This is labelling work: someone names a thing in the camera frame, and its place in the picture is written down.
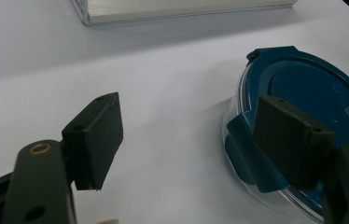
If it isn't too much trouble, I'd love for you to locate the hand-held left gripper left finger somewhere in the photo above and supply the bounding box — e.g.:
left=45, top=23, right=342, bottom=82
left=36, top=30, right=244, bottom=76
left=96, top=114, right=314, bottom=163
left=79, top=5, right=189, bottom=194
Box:
left=1, top=91, right=124, bottom=224

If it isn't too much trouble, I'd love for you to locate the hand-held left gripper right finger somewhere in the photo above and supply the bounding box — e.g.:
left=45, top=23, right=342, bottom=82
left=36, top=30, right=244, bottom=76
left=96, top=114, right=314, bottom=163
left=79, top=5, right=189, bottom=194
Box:
left=251, top=94, right=349, bottom=224

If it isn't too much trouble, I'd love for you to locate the blue-lidded clear container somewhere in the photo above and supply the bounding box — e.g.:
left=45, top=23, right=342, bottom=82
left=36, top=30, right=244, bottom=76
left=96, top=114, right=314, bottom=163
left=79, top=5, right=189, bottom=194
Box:
left=226, top=46, right=349, bottom=216

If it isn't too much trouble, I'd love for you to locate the clear glass container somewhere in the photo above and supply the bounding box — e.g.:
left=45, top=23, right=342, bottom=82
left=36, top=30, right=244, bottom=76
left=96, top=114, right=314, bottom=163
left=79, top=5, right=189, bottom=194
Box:
left=221, top=63, right=328, bottom=224

